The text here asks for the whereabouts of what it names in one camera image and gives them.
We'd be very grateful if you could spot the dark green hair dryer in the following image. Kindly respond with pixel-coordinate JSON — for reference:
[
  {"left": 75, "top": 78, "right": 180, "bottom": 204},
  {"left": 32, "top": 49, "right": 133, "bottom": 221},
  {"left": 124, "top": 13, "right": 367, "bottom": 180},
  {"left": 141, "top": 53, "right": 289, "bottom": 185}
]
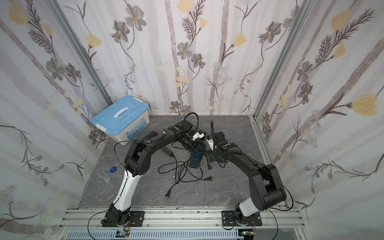
[{"left": 189, "top": 150, "right": 206, "bottom": 169}]

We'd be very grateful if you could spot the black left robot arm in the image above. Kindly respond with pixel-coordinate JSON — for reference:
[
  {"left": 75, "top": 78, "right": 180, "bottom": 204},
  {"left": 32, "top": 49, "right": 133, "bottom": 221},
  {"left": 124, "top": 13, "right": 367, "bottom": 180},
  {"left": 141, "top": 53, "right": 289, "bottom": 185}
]
[{"left": 101, "top": 113, "right": 207, "bottom": 227}]

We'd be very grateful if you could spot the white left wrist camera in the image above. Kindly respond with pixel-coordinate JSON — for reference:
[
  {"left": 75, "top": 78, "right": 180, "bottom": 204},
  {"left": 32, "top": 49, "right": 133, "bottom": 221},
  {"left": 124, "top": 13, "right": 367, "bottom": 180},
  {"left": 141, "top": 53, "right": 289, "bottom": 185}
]
[{"left": 192, "top": 131, "right": 206, "bottom": 141}]

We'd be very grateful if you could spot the black hair dryer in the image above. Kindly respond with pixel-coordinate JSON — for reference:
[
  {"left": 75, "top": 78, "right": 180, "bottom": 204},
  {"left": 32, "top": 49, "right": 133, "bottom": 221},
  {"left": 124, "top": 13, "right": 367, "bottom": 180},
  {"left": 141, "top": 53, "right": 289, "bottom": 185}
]
[{"left": 142, "top": 131, "right": 176, "bottom": 158}]

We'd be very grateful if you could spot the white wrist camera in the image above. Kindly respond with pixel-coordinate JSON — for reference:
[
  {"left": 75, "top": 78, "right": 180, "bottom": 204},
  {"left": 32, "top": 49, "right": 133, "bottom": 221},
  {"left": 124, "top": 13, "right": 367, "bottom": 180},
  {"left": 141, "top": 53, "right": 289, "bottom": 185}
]
[
  {"left": 192, "top": 131, "right": 206, "bottom": 141},
  {"left": 207, "top": 135, "right": 215, "bottom": 151}
]

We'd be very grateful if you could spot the blue lid storage box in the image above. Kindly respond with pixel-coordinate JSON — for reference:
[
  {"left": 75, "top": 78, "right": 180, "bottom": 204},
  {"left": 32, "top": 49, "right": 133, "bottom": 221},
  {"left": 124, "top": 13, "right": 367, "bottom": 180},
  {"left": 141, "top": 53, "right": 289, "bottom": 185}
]
[{"left": 92, "top": 96, "right": 150, "bottom": 146}]

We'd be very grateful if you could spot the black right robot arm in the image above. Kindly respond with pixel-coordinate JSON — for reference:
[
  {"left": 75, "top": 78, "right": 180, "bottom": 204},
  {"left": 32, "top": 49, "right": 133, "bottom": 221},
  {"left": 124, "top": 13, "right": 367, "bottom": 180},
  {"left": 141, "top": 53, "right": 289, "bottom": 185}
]
[{"left": 207, "top": 121, "right": 287, "bottom": 225}]

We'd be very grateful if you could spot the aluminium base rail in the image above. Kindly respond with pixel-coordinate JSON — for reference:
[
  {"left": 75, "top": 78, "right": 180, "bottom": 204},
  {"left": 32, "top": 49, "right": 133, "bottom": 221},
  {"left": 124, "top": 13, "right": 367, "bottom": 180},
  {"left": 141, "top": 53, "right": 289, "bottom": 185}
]
[{"left": 54, "top": 207, "right": 310, "bottom": 240}]

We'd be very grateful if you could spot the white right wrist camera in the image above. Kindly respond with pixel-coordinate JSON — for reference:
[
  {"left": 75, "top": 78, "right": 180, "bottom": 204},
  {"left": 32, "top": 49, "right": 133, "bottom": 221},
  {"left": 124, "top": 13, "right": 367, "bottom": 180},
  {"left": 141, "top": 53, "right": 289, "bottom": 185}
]
[{"left": 207, "top": 135, "right": 215, "bottom": 151}]

